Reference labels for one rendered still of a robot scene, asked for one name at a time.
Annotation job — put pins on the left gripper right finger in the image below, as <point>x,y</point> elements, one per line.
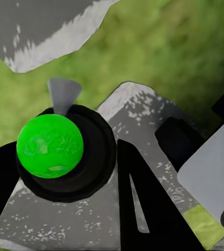
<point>168,230</point>

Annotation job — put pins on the insectifuge atomizer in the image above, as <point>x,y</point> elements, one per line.
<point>68,152</point>

